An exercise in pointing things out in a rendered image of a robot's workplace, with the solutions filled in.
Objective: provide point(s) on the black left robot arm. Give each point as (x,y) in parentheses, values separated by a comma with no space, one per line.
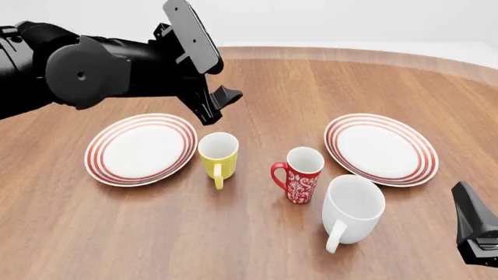
(85,73)

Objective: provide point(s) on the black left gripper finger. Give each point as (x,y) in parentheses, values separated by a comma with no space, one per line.
(227,95)

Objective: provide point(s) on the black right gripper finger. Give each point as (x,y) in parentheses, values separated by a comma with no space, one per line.
(472,207)

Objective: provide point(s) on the white plate with red rings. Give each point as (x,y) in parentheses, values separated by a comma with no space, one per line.
(142,150)
(381,150)

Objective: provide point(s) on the yellow mug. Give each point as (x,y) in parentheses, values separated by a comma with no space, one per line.
(218,163)

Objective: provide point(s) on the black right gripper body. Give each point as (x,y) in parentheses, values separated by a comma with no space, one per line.
(480,252)

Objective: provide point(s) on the red patterned mug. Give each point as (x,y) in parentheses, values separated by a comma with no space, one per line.
(301,183)

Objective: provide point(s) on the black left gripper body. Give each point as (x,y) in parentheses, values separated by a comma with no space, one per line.
(202,102)

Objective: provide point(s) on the white mug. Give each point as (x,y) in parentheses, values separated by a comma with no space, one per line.
(352,210)

